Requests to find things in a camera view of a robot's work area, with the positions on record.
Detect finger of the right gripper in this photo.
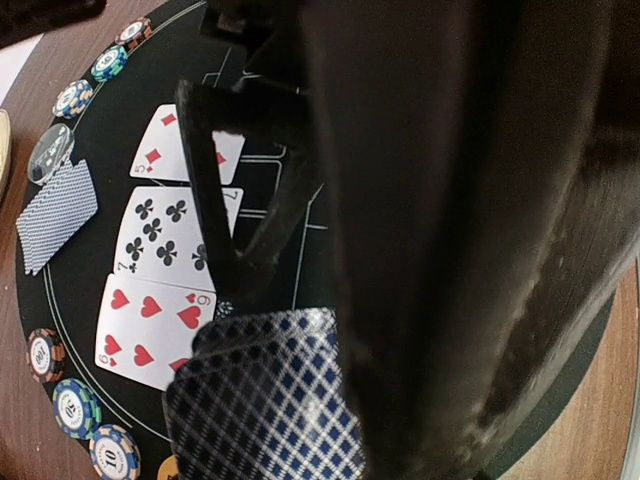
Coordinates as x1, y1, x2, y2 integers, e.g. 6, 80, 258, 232
174, 80, 324, 304

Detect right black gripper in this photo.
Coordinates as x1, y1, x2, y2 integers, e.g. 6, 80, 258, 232
199, 1, 639, 479

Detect five of diamonds card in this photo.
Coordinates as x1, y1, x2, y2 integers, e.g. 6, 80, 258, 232
130, 104, 245, 186

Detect orange hundred chip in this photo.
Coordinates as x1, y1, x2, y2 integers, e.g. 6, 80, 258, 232
115, 17, 152, 51
26, 328, 66, 384

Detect seven of clubs card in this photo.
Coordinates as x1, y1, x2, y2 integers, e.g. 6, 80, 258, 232
113, 186, 214, 291

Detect green chips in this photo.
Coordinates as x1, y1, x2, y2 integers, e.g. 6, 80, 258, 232
91, 45, 128, 83

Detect blue chips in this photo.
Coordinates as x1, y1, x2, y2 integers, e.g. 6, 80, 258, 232
52, 79, 94, 119
89, 424, 140, 480

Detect dealt card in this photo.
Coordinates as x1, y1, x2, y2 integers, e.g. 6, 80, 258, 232
16, 159, 98, 276

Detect six of hearts card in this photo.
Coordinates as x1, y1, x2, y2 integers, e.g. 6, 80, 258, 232
94, 274, 217, 391

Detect blue playing card deck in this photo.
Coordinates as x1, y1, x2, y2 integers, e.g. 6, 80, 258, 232
163, 308, 365, 479

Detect green chip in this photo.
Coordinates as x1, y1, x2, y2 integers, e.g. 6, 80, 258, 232
52, 378, 102, 441

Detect orange big blind button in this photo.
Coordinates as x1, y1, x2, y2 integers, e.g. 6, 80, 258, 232
157, 455, 179, 480

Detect round black poker mat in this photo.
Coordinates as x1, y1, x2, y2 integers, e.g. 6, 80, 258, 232
14, 0, 616, 480

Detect beige ceramic saucer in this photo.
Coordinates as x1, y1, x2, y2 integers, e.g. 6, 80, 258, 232
0, 109, 11, 194

